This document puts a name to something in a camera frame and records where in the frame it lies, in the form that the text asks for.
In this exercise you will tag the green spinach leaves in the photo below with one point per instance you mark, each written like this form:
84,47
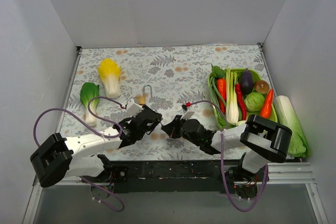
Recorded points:
217,73

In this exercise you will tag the white green scallions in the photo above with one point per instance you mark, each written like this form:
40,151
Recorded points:
232,111

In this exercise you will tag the orange carrot pepper right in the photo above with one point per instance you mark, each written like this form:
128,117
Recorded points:
266,109

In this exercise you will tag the orange red pepper left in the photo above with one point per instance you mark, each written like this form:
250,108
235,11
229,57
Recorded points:
221,87

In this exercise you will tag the green long beans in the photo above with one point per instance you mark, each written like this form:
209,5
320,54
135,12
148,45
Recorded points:
215,96

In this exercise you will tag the large brass long-shackle padlock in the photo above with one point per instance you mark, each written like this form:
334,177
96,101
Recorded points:
146,93

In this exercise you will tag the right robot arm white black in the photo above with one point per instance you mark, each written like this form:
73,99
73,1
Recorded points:
268,141

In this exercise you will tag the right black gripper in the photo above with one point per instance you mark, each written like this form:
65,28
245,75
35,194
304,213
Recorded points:
176,126

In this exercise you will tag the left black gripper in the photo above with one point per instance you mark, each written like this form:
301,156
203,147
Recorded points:
148,118

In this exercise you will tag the yellow napa cabbage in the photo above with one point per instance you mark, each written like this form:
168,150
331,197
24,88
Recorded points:
109,73

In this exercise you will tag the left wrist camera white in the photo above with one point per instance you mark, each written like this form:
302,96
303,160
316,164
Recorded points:
132,108

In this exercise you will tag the round green cabbage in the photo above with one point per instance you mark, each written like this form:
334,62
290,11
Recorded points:
254,102

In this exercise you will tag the large green napa cabbage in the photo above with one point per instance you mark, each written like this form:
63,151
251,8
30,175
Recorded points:
298,146

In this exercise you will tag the purple eggplant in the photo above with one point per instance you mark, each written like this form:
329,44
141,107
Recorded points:
246,82

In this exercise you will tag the floral table cloth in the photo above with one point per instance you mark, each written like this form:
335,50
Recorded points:
177,75

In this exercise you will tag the green bok choy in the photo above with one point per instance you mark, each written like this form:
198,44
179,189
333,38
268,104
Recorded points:
89,91

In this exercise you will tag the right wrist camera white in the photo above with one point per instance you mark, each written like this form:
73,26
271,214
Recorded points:
188,113

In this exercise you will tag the green plastic basket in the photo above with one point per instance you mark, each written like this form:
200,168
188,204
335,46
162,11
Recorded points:
256,76

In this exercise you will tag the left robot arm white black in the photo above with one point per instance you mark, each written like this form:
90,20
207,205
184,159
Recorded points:
59,157

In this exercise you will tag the red chili pepper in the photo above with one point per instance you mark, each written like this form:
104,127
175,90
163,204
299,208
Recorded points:
240,102

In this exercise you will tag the brown mushroom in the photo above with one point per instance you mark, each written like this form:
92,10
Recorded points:
261,86

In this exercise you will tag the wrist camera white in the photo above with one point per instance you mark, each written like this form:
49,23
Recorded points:
188,113
132,108

